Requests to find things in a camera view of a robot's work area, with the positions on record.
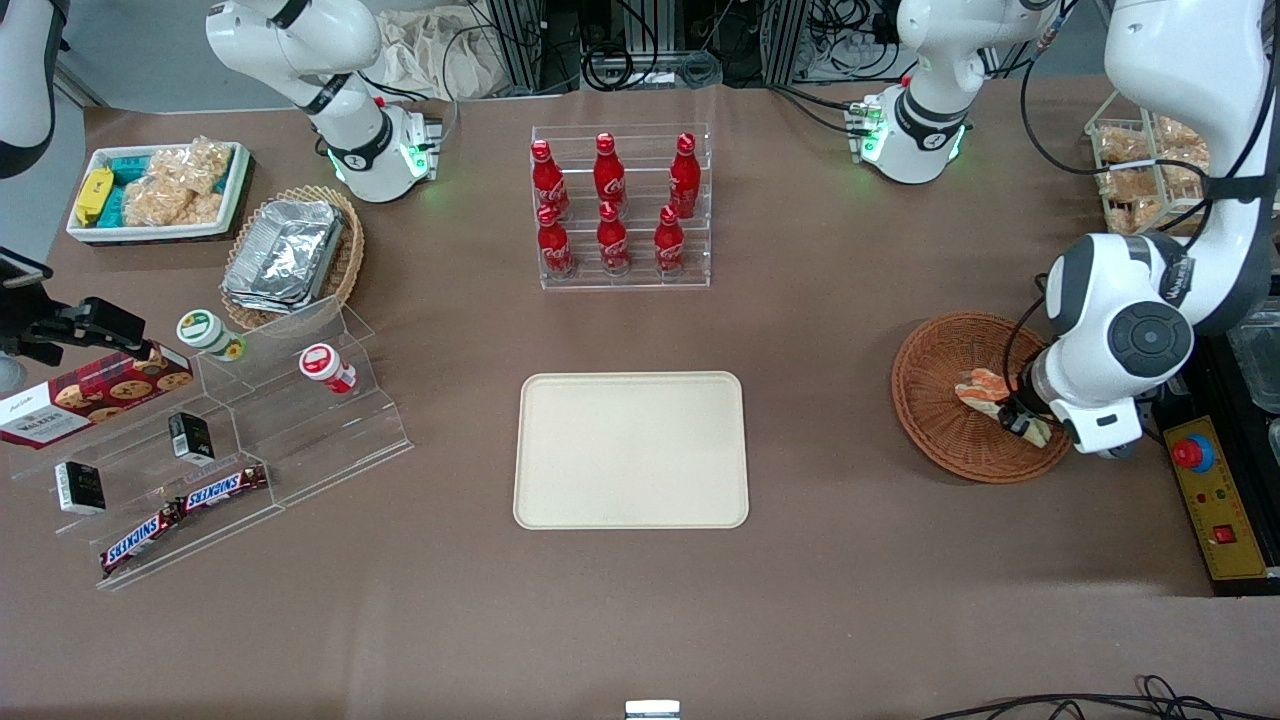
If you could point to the clear rice cracker bag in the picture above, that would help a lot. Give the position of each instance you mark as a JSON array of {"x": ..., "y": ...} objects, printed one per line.
[
  {"x": 195, "y": 165},
  {"x": 165, "y": 205},
  {"x": 1175, "y": 145},
  {"x": 1135, "y": 200}
]

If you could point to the white rectangular snack bin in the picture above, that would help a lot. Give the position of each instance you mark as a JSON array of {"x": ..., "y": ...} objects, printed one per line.
[{"x": 150, "y": 233}]

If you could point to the red tartan cookie box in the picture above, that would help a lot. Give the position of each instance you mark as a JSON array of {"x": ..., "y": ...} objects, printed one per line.
[{"x": 90, "y": 395}]

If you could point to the black appliance housing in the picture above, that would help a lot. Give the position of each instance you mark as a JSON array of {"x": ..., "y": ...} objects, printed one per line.
[{"x": 1215, "y": 400}]

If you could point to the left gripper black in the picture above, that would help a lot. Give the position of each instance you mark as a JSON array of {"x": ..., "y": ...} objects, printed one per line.
[{"x": 1024, "y": 411}]

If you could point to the aluminium frame post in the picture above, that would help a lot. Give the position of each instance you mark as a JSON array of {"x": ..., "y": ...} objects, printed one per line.
[
  {"x": 787, "y": 40},
  {"x": 515, "y": 45}
]

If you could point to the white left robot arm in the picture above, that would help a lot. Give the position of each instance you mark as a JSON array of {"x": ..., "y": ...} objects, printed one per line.
[{"x": 1120, "y": 300}]

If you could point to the crumpled beige cloth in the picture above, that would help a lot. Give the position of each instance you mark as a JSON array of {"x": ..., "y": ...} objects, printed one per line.
[{"x": 440, "y": 60}]

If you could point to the small black box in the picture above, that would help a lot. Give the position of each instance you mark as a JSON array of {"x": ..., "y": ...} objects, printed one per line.
[
  {"x": 80, "y": 487},
  {"x": 190, "y": 438}
]

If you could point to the yellow snack packet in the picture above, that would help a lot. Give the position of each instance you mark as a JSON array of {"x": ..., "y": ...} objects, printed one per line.
[{"x": 93, "y": 195}]

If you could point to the teal snack packet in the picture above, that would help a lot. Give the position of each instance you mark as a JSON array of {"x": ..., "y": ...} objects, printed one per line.
[
  {"x": 130, "y": 168},
  {"x": 113, "y": 205}
]

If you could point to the plastic triangle sandwich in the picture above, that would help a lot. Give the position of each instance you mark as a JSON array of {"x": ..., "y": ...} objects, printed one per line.
[{"x": 985, "y": 385}]

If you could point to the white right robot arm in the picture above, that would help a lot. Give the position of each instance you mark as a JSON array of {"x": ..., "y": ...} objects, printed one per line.
[{"x": 350, "y": 150}]

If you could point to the red cola bottle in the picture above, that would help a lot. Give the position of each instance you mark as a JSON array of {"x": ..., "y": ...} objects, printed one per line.
[
  {"x": 668, "y": 242},
  {"x": 542, "y": 175},
  {"x": 608, "y": 170},
  {"x": 553, "y": 245},
  {"x": 684, "y": 172},
  {"x": 612, "y": 240}
]

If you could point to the clear acrylic bottle rack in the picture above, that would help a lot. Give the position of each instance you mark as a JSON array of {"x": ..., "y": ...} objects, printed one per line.
[{"x": 645, "y": 150}]

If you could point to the oval tan wicker basket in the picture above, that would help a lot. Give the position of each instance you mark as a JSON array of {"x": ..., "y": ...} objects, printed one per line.
[{"x": 350, "y": 260}]

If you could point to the stacked aluminium foil containers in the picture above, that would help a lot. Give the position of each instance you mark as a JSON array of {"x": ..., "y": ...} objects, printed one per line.
[{"x": 285, "y": 255}]

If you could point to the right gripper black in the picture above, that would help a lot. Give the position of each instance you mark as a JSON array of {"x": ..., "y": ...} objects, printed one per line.
[{"x": 40, "y": 327}]

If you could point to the green lid snack cup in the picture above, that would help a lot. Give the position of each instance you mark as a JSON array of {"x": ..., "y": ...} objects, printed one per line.
[{"x": 200, "y": 328}]

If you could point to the beige plastic tray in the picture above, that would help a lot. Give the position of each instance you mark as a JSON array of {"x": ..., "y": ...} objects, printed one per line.
[{"x": 620, "y": 450}]

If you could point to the round brown wicker basket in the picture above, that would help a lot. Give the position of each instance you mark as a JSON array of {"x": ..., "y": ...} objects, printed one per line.
[{"x": 940, "y": 420}]

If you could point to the yellow control panel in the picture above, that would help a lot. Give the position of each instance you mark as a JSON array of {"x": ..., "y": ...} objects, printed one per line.
[{"x": 1235, "y": 560}]

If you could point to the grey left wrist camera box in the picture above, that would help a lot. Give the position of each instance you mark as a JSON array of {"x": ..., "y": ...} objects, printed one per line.
[{"x": 1115, "y": 451}]

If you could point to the clear glass container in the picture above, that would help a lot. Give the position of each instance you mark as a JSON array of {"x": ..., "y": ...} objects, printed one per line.
[{"x": 1255, "y": 360}]

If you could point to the brown snickers bar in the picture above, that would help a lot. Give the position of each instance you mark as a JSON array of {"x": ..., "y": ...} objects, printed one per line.
[
  {"x": 225, "y": 487},
  {"x": 140, "y": 540}
]

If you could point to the red lid snack cup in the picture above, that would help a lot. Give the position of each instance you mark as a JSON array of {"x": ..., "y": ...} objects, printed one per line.
[{"x": 320, "y": 362}]

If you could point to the red emergency stop button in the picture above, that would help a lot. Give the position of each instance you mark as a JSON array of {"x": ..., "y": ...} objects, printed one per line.
[{"x": 1190, "y": 453}]

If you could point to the clear acrylic stepped display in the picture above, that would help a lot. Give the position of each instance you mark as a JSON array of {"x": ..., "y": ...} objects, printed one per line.
[{"x": 330, "y": 440}]

